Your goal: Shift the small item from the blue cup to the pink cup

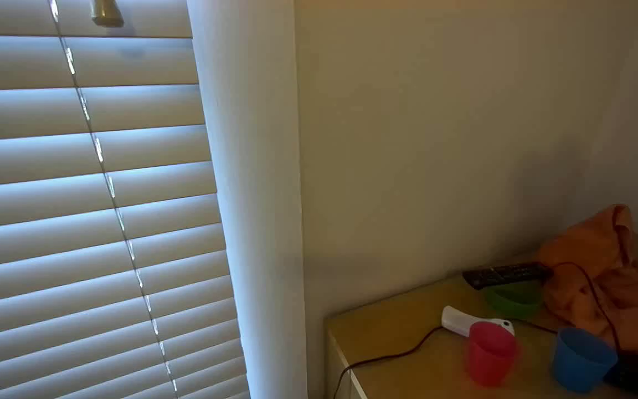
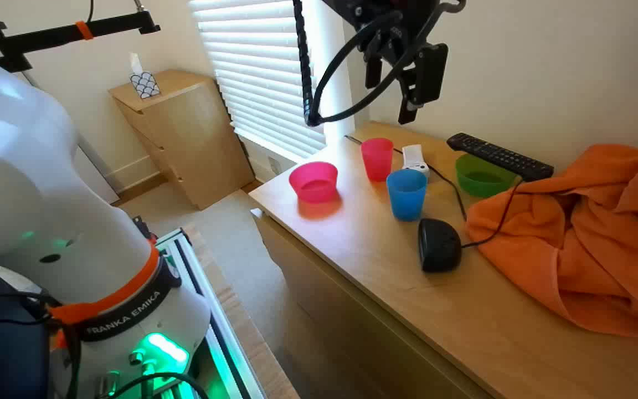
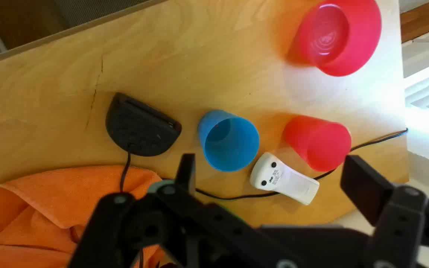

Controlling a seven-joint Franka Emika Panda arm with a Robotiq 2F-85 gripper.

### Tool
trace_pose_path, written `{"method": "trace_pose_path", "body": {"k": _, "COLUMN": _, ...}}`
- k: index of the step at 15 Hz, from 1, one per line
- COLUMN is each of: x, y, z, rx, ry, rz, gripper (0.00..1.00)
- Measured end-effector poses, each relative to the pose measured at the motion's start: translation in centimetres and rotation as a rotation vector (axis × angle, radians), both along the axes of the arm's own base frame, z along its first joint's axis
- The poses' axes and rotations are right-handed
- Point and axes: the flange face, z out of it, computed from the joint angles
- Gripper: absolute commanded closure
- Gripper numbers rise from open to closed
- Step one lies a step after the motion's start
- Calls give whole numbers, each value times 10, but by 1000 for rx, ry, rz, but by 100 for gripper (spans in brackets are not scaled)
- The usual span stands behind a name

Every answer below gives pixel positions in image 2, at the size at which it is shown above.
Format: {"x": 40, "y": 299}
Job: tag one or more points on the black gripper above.
{"x": 377, "y": 23}

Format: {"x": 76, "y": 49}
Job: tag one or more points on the blue plastic cup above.
{"x": 406, "y": 196}

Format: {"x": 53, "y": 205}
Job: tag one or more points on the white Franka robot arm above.
{"x": 31, "y": 190}

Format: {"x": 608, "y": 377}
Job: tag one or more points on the small white plastic item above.
{"x": 413, "y": 157}

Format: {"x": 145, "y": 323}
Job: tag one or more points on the pink plastic cup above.
{"x": 377, "y": 157}

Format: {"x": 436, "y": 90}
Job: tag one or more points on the black ribbed vertical strip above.
{"x": 302, "y": 57}

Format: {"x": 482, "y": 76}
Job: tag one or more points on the black remote control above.
{"x": 498, "y": 156}

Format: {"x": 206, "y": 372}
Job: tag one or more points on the green plastic bowl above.
{"x": 482, "y": 177}

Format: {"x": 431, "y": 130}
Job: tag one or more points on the pink plastic bowl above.
{"x": 315, "y": 184}

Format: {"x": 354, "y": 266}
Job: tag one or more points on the white window blinds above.
{"x": 260, "y": 74}

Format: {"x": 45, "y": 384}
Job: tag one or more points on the black computer mouse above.
{"x": 436, "y": 245}

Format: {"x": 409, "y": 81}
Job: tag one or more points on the light wooden cabinet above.
{"x": 187, "y": 139}

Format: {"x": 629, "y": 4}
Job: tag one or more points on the orange cloth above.
{"x": 591, "y": 235}

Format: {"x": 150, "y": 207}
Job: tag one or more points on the patterned tissue box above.
{"x": 145, "y": 82}

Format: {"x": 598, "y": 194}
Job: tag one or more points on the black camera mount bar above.
{"x": 68, "y": 33}

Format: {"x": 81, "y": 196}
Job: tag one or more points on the robot base frame green light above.
{"x": 187, "y": 346}

